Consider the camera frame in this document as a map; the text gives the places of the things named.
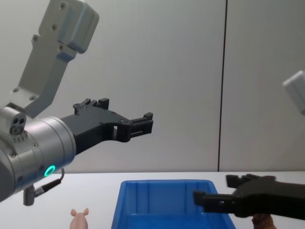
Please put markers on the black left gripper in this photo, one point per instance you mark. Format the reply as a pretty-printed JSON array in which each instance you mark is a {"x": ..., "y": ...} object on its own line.
[{"x": 95, "y": 126}]

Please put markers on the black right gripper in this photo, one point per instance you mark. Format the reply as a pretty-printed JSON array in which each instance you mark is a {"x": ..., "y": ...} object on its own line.
[{"x": 271, "y": 198}]

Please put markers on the silver and grey left robot arm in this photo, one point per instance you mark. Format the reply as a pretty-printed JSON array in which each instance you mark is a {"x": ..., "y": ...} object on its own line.
[{"x": 45, "y": 140}]

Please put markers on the brown animal toy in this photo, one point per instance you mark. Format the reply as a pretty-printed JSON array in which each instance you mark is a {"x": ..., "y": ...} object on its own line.
[{"x": 262, "y": 221}]

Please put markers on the blue plastic bin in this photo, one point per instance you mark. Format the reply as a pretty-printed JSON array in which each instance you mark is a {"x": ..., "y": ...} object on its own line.
[{"x": 164, "y": 205}]

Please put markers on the pink pig toy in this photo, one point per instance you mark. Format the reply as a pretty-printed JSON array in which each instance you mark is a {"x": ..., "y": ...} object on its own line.
[{"x": 79, "y": 220}]

